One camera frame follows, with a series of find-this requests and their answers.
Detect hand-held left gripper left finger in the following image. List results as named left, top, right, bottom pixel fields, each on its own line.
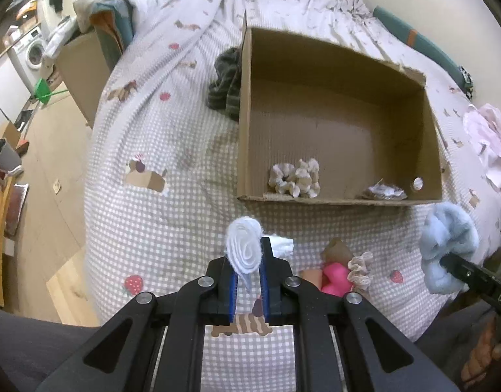
left=34, top=254, right=240, bottom=392

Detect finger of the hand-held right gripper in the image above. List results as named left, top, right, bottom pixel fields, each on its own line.
left=439, top=252, right=485, bottom=292

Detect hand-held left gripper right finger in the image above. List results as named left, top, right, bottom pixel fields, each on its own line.
left=259, top=237, right=463, bottom=392

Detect light blue fluffy cloth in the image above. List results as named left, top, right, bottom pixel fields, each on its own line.
left=419, top=203, right=479, bottom=295

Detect orange soft cloth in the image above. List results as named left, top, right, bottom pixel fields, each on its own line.
left=298, top=269, right=325, bottom=288

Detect brown soft cloth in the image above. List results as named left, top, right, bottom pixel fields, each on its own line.
left=321, top=237, right=355, bottom=265

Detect person's right hand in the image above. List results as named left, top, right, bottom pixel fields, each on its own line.
left=460, top=320, right=501, bottom=390

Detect white folded sock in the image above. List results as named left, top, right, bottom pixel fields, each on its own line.
left=263, top=235, right=295, bottom=260

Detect pink scrunchie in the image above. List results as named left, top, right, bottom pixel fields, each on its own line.
left=321, top=263, right=355, bottom=296

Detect small beige ruffled scrunchie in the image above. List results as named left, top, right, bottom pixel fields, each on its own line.
left=347, top=252, right=374, bottom=292

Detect checked printed blanket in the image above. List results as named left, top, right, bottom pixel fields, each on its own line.
left=84, top=0, right=501, bottom=392

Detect patterned beige cloth piece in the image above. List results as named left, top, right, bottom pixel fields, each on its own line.
left=360, top=179, right=408, bottom=202

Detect pink ruffled cloth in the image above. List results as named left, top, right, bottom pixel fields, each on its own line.
left=462, top=103, right=501, bottom=213

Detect dark grey striped cloth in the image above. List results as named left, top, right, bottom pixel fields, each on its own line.
left=207, top=47, right=243, bottom=122

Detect person's grey trousers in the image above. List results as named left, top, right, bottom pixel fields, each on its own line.
left=0, top=300, right=501, bottom=392

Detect green cushion with orange stripe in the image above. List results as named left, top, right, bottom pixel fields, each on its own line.
left=373, top=6, right=465, bottom=86

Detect wooden chair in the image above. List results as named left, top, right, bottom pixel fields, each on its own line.
left=0, top=163, right=28, bottom=309

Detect tall cardboard box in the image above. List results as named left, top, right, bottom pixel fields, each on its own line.
left=55, top=28, right=114, bottom=129

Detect green dustpan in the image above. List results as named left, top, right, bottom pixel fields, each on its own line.
left=32, top=78, right=69, bottom=106

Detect crumpled patterned cloth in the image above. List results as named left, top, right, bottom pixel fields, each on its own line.
left=334, top=0, right=375, bottom=21

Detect pile of folded bedding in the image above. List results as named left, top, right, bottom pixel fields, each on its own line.
left=72, top=0, right=194, bottom=56

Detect white washing machine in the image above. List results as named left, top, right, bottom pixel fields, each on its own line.
left=8, top=28, right=47, bottom=90

